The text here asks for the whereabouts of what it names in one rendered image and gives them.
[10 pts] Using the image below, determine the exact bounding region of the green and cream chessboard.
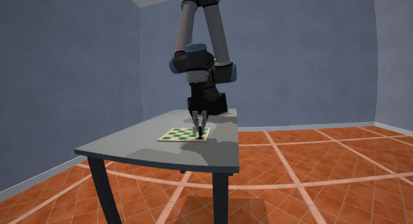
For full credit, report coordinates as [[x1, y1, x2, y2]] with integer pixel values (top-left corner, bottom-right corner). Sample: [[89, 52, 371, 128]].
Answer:
[[158, 128, 211, 142]]

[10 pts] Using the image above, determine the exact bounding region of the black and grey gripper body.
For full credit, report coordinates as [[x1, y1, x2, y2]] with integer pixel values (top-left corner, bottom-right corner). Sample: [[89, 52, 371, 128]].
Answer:
[[188, 82, 208, 111]]

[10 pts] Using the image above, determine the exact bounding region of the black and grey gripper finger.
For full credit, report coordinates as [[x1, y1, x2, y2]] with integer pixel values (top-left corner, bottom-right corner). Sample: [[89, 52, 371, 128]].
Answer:
[[189, 110, 199, 132], [201, 103, 210, 132]]

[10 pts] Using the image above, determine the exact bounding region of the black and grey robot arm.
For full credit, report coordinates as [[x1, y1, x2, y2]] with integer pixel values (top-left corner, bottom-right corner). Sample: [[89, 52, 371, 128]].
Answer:
[[169, 0, 236, 100]]

